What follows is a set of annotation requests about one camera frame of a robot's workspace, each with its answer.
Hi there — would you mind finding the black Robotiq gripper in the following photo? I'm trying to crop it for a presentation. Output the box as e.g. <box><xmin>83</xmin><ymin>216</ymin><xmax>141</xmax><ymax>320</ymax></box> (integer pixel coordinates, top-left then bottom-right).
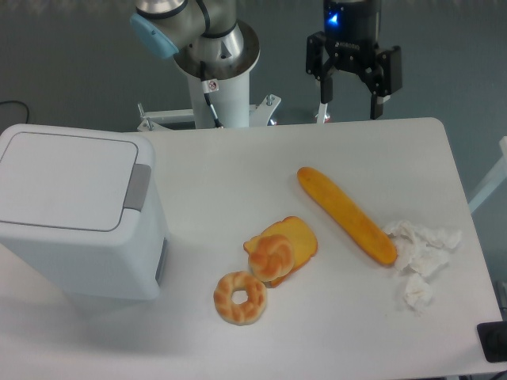
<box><xmin>306</xmin><ymin>1</ymin><xmax>402</xmax><ymax>120</ymax></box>

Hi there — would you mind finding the white push-lid trash can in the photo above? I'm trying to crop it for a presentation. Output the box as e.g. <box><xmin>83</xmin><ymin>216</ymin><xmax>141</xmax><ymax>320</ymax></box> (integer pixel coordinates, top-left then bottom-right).
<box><xmin>1</xmin><ymin>124</ymin><xmax>169</xmax><ymax>300</ymax></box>

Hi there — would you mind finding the long orange baguette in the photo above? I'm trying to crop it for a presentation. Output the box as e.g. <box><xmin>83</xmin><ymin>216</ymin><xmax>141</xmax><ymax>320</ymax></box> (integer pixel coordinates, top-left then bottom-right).
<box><xmin>297</xmin><ymin>167</ymin><xmax>398</xmax><ymax>266</ymax></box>

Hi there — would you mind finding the orange toast slice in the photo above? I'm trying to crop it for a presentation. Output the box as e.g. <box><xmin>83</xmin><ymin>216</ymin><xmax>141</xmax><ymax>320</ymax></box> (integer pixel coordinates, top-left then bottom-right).
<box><xmin>243</xmin><ymin>216</ymin><xmax>318</xmax><ymax>287</ymax></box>

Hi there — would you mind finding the crumpled white paper tissue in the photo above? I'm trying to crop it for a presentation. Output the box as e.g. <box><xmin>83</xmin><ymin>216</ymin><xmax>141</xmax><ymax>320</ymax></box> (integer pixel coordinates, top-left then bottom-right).
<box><xmin>383</xmin><ymin>220</ymin><xmax>463</xmax><ymax>314</ymax></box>

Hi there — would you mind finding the twisted round bread bun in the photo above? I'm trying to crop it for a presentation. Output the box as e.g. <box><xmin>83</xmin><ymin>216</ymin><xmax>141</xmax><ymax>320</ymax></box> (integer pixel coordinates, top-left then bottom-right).
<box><xmin>248</xmin><ymin>234</ymin><xmax>295</xmax><ymax>282</ymax></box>

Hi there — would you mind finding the black device at table edge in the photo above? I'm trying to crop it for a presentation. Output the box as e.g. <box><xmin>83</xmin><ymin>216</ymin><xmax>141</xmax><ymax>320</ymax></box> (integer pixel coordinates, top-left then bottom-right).
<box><xmin>477</xmin><ymin>321</ymin><xmax>506</xmax><ymax>363</ymax></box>

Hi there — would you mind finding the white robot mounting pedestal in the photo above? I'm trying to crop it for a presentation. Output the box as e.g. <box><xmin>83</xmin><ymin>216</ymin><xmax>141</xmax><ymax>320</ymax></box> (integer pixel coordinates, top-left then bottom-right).
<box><xmin>138</xmin><ymin>73</ymin><xmax>281</xmax><ymax>131</ymax></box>

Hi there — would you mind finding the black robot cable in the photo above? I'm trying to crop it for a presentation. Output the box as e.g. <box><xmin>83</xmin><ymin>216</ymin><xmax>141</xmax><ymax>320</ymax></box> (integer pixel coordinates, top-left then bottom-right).
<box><xmin>200</xmin><ymin>61</ymin><xmax>225</xmax><ymax>129</ymax></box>

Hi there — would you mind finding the white frame bar right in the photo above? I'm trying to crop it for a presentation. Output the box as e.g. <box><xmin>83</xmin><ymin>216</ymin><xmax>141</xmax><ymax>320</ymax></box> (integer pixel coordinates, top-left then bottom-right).
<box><xmin>468</xmin><ymin>136</ymin><xmax>506</xmax><ymax>214</ymax></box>

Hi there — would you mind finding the braided ring doughnut bread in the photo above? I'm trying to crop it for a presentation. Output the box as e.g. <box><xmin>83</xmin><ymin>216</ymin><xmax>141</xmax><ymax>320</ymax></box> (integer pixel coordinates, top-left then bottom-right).
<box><xmin>213</xmin><ymin>272</ymin><xmax>268</xmax><ymax>325</ymax></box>

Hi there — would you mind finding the black floor cable left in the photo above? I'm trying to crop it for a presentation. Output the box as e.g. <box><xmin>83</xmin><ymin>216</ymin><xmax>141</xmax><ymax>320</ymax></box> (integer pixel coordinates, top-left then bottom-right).
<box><xmin>0</xmin><ymin>100</ymin><xmax>31</xmax><ymax>124</ymax></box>

